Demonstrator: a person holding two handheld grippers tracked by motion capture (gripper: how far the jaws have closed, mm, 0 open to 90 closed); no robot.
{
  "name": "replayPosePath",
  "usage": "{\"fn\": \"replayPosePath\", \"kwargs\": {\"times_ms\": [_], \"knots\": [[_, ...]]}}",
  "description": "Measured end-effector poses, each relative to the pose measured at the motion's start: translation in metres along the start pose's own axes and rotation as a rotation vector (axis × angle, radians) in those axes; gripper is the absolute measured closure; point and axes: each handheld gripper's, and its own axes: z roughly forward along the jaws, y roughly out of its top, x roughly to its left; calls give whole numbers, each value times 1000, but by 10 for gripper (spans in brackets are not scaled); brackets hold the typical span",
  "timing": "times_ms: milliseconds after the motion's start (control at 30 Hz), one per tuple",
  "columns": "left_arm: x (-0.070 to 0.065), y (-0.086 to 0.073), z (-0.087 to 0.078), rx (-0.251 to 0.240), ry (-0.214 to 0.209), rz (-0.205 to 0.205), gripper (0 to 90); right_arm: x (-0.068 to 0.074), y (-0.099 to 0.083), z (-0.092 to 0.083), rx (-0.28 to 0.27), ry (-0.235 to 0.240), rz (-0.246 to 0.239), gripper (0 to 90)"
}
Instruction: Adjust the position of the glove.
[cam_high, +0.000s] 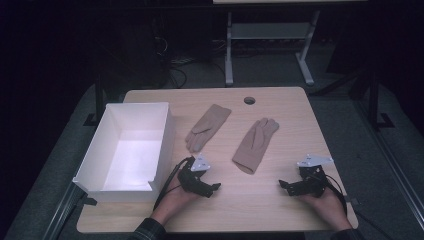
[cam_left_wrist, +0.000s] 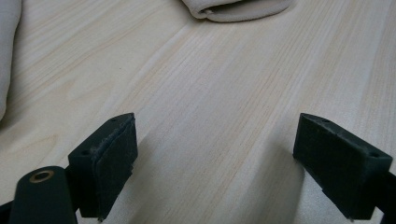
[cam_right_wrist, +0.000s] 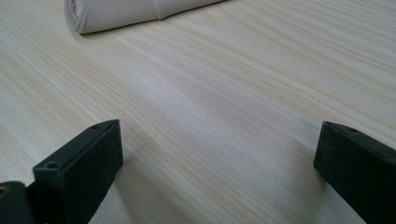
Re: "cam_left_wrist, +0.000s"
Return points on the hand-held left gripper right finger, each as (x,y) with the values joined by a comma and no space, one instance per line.
(339,168)

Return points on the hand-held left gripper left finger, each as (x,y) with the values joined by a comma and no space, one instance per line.
(104,165)

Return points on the beige fleece glove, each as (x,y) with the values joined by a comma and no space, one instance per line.
(239,11)

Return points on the beige cloth at left edge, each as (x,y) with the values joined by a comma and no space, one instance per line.
(7,53)

